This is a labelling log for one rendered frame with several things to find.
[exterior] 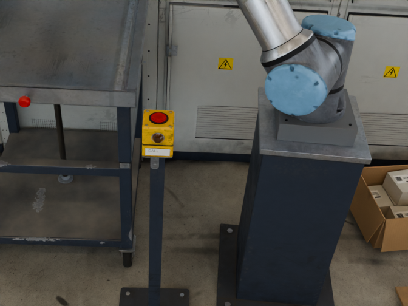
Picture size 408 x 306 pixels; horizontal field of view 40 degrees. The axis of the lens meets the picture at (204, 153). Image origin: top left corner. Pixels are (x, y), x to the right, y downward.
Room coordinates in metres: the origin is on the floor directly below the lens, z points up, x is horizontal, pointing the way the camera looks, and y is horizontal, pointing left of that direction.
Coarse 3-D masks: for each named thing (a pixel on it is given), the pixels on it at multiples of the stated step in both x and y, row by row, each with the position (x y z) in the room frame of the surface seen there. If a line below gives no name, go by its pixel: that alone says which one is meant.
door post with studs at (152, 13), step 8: (152, 0) 2.00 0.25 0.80; (152, 8) 2.00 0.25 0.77; (152, 16) 2.00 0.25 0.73; (152, 24) 2.00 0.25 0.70; (152, 32) 2.00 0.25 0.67; (152, 40) 2.00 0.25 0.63; (152, 48) 2.00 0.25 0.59; (152, 56) 2.00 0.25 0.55; (152, 64) 2.00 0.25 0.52; (152, 72) 2.00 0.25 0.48; (152, 80) 2.00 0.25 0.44; (152, 88) 2.00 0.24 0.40; (152, 96) 2.00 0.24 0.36; (152, 104) 2.00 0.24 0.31
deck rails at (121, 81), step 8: (128, 0) 1.89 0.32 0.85; (136, 0) 1.80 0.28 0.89; (128, 8) 1.82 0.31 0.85; (136, 8) 1.80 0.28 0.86; (128, 16) 1.76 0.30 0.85; (136, 16) 1.77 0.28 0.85; (128, 24) 1.71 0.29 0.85; (128, 32) 1.65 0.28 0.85; (128, 40) 1.49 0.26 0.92; (120, 48) 1.55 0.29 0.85; (128, 48) 1.46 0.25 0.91; (120, 56) 1.50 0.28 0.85; (128, 56) 1.45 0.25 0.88; (120, 64) 1.45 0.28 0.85; (128, 64) 1.45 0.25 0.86; (120, 72) 1.41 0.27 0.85; (128, 72) 1.42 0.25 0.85; (120, 80) 1.37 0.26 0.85; (120, 88) 1.33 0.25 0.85
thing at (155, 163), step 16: (160, 160) 1.13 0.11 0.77; (160, 176) 1.13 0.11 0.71; (160, 192) 1.13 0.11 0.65; (160, 208) 1.13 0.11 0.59; (160, 224) 1.13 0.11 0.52; (160, 240) 1.13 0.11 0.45; (160, 256) 1.13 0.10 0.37; (160, 272) 1.13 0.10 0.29; (128, 288) 1.25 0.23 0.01; (144, 288) 1.26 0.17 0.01; (160, 288) 1.27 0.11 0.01; (176, 288) 1.27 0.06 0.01; (128, 304) 1.19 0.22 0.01; (144, 304) 1.19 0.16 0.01; (160, 304) 1.20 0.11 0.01; (176, 304) 1.21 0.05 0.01
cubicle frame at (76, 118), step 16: (144, 48) 2.00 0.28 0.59; (144, 64) 2.00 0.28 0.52; (144, 80) 2.00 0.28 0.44; (144, 96) 2.00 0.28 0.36; (0, 112) 1.95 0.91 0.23; (32, 112) 1.96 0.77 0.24; (48, 112) 1.96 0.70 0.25; (64, 112) 1.97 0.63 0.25; (80, 112) 1.97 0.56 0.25; (96, 112) 1.98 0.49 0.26; (112, 112) 1.99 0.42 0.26; (0, 128) 1.95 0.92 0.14; (32, 128) 1.96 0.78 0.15; (48, 128) 1.96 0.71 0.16; (64, 128) 1.97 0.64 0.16; (80, 128) 1.97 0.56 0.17; (96, 128) 1.98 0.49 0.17; (112, 128) 1.99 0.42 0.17
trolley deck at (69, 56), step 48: (0, 0) 1.80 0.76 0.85; (48, 0) 1.84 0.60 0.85; (96, 0) 1.87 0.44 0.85; (144, 0) 1.91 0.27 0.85; (0, 48) 1.49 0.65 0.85; (48, 48) 1.52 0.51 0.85; (96, 48) 1.54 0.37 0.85; (0, 96) 1.29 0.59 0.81; (48, 96) 1.30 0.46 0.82; (96, 96) 1.31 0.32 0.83
